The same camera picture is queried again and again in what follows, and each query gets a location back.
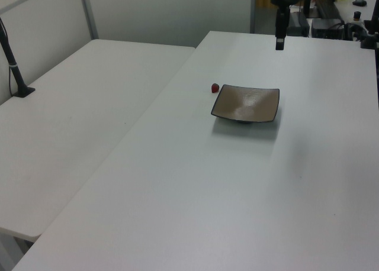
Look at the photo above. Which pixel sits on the black electronics box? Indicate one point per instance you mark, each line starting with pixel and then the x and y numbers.
pixel 327 27

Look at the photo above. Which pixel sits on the black computer mouse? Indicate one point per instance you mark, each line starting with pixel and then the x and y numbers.
pixel 359 2

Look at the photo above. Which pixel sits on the red strawberry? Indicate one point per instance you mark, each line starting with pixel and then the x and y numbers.
pixel 215 88

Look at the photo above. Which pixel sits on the grey aluminium partition post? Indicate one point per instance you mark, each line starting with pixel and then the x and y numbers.
pixel 89 10

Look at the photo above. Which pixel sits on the square brown ceramic plate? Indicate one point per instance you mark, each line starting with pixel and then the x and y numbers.
pixel 247 105

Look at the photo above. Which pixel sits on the small black yellow cylinder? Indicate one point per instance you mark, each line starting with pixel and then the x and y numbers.
pixel 357 15

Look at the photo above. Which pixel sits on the black clamp camera mount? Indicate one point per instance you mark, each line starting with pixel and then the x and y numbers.
pixel 370 37

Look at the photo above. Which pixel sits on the black camera pole with base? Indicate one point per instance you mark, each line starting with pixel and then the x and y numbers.
pixel 17 77

